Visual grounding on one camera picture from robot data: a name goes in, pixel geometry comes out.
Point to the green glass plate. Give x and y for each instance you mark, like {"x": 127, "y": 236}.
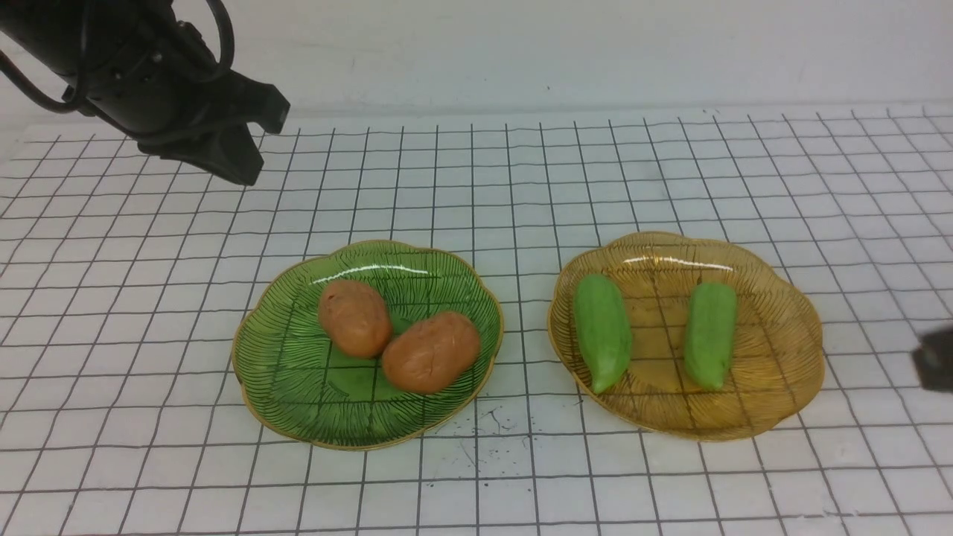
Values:
{"x": 299, "y": 384}

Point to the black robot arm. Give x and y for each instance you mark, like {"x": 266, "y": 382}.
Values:
{"x": 73, "y": 39}

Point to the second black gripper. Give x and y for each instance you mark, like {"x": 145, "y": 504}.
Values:
{"x": 932, "y": 359}

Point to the green cucumber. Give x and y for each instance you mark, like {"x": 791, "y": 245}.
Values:
{"x": 708, "y": 348}
{"x": 603, "y": 331}

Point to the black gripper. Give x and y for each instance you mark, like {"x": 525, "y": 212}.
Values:
{"x": 159, "y": 87}

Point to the orange potato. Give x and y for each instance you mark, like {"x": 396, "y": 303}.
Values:
{"x": 355, "y": 317}
{"x": 431, "y": 354}

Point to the amber glass plate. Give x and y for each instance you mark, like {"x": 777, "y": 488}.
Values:
{"x": 778, "y": 365}

